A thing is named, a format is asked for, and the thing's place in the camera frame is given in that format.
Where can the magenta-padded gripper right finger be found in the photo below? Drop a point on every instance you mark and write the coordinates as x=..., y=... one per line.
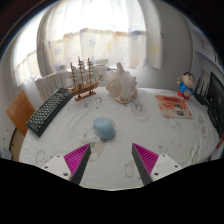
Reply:
x=146, y=157

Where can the cartoon boy figurine clock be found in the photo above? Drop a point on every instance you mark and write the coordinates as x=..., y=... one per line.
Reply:
x=186, y=87

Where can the white printed tablecloth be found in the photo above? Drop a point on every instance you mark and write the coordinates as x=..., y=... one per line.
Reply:
x=146, y=133

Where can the white radiator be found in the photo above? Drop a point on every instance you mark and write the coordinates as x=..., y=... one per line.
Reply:
x=50, y=83

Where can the white star-print curtain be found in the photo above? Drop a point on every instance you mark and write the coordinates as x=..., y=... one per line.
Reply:
x=100, y=33

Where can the white wall shelf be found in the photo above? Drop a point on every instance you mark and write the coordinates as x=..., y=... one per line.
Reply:
x=206, y=48

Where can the black monitor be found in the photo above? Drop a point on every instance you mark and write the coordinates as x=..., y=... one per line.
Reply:
x=216, y=96

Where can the red printed mouse pad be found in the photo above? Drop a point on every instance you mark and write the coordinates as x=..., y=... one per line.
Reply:
x=173, y=106

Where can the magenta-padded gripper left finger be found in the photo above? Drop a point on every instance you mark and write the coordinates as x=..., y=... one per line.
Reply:
x=77, y=156

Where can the orange wooden chair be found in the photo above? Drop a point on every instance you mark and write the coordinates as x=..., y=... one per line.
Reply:
x=20, y=111

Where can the large white conch shell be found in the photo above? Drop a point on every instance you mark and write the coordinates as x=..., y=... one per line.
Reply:
x=121, y=85

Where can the wooden model sailing ship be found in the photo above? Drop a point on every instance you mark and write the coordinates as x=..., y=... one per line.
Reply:
x=83, y=88

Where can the black keyboard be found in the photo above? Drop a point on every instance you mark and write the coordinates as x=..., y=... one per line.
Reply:
x=48, y=111

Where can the light blue computer mouse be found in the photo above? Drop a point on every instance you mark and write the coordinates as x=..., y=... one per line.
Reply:
x=104, y=128

